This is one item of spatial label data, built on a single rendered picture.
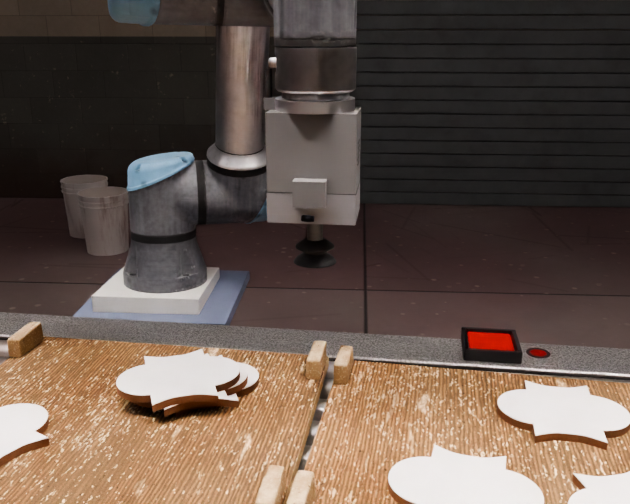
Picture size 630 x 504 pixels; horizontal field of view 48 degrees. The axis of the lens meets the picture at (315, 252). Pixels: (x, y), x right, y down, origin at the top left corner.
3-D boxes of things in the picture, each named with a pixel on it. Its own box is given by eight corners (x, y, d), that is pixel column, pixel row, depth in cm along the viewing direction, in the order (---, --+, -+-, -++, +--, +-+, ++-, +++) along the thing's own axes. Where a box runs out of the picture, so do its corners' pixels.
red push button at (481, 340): (466, 339, 101) (467, 330, 101) (509, 342, 101) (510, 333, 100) (469, 358, 96) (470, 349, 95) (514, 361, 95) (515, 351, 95)
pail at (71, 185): (119, 234, 472) (114, 180, 460) (73, 242, 455) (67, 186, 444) (104, 224, 495) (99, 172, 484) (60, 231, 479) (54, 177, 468)
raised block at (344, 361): (339, 362, 90) (340, 342, 89) (354, 363, 90) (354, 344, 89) (332, 385, 84) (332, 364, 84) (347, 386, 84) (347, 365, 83)
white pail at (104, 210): (76, 257, 426) (69, 197, 415) (91, 242, 455) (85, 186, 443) (126, 257, 426) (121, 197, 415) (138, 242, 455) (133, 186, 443)
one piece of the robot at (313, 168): (250, 73, 60) (255, 255, 65) (356, 74, 59) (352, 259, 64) (271, 66, 69) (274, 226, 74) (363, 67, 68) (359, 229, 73)
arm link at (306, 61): (353, 48, 60) (260, 48, 61) (352, 102, 62) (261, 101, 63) (359, 45, 68) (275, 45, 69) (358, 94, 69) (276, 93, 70)
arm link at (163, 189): (129, 222, 132) (125, 149, 128) (202, 219, 135) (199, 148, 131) (128, 238, 121) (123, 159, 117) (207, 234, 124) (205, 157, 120)
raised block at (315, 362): (313, 358, 91) (313, 338, 90) (327, 359, 91) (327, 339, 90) (305, 380, 86) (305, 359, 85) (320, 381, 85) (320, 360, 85)
